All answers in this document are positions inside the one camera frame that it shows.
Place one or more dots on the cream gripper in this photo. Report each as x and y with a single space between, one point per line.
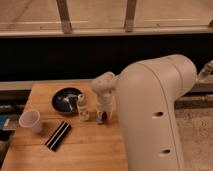
103 86

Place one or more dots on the dark red pepper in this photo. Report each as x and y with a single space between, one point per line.
102 119

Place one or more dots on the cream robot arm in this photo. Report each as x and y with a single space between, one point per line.
144 94

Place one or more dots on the small clear bottle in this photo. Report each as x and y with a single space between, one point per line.
82 108

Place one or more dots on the dark round plate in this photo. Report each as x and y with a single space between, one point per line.
64 101

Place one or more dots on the right wooden post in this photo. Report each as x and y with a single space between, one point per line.
130 15

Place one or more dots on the wooden post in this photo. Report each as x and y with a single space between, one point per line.
64 16
130 15

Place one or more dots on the left wooden post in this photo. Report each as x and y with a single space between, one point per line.
64 16

